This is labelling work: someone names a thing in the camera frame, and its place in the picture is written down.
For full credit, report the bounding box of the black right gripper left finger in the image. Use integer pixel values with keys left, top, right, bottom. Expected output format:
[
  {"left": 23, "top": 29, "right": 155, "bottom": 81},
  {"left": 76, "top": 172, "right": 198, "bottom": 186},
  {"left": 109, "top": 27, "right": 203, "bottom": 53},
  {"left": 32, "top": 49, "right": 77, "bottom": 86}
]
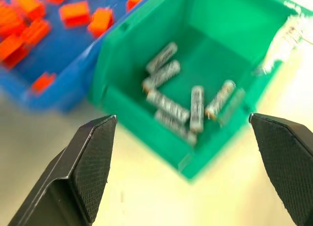
[{"left": 7, "top": 114, "right": 117, "bottom": 226}]

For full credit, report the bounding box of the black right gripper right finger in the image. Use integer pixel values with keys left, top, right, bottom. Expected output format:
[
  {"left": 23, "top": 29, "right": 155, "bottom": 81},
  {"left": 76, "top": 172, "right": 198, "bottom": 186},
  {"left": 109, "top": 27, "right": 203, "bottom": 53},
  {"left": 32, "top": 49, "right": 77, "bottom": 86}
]
[{"left": 248, "top": 113, "right": 313, "bottom": 226}]

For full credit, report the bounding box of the blue plastic bin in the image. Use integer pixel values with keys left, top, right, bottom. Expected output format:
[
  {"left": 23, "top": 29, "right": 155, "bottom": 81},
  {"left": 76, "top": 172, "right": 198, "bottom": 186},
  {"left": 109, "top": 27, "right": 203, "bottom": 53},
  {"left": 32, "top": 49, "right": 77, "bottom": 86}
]
[{"left": 0, "top": 0, "right": 162, "bottom": 114}]

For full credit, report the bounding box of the green plastic bin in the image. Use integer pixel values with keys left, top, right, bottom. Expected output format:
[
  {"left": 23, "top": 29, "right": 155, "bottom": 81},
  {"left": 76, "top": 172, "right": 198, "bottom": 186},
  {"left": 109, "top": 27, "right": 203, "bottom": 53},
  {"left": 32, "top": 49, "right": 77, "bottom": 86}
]
[{"left": 87, "top": 0, "right": 302, "bottom": 185}]

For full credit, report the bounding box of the silver AA battery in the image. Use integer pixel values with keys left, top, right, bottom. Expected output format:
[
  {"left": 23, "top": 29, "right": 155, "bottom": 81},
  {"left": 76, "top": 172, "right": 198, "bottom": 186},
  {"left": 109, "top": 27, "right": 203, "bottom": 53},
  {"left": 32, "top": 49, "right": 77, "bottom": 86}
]
[
  {"left": 142, "top": 60, "right": 181, "bottom": 93},
  {"left": 146, "top": 90, "right": 191, "bottom": 123},
  {"left": 146, "top": 42, "right": 179, "bottom": 73},
  {"left": 189, "top": 85, "right": 205, "bottom": 133},
  {"left": 154, "top": 110, "right": 198, "bottom": 146},
  {"left": 204, "top": 80, "right": 236, "bottom": 120}
]

